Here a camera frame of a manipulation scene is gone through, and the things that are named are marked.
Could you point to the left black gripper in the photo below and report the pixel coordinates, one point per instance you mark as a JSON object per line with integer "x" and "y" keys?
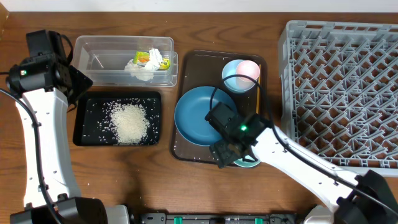
{"x": 79, "y": 82}

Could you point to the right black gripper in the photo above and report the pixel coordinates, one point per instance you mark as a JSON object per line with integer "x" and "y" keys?
{"x": 222, "y": 154}

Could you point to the dark blue plate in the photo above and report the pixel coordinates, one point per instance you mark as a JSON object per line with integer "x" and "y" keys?
{"x": 189, "y": 117}

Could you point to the pile of white rice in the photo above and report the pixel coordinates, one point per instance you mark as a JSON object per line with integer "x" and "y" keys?
{"x": 129, "y": 123}

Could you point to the yellow green snack wrapper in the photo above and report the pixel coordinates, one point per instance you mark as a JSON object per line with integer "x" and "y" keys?
{"x": 142, "y": 58}

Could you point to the white tissue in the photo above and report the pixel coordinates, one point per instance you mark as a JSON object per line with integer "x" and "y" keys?
{"x": 155, "y": 59}
{"x": 143, "y": 73}

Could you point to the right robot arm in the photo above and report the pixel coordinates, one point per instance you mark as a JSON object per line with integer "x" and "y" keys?
{"x": 349, "y": 197}

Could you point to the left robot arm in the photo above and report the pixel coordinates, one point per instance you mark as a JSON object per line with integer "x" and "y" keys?
{"x": 43, "y": 87}

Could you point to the black waste tray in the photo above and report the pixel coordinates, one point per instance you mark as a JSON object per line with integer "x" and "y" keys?
{"x": 93, "y": 137}

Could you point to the grey dishwasher rack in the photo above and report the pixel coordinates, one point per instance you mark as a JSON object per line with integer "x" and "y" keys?
{"x": 339, "y": 92}

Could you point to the mint green bowl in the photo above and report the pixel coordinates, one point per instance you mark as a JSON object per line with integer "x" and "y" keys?
{"x": 247, "y": 162}

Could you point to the clear plastic bin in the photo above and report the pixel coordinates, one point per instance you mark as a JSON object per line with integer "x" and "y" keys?
{"x": 102, "y": 58}

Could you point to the light blue small plate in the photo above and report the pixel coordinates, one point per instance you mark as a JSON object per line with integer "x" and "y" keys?
{"x": 231, "y": 83}

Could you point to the dark brown serving tray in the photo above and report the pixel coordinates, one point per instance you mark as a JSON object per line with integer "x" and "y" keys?
{"x": 204, "y": 68}

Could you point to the pink cup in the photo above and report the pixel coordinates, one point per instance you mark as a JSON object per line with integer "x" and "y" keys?
{"x": 247, "y": 68}

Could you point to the wooden chopstick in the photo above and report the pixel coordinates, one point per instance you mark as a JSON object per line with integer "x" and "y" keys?
{"x": 258, "y": 99}

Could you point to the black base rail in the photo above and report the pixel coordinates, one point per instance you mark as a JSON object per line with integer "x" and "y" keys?
{"x": 162, "y": 218}

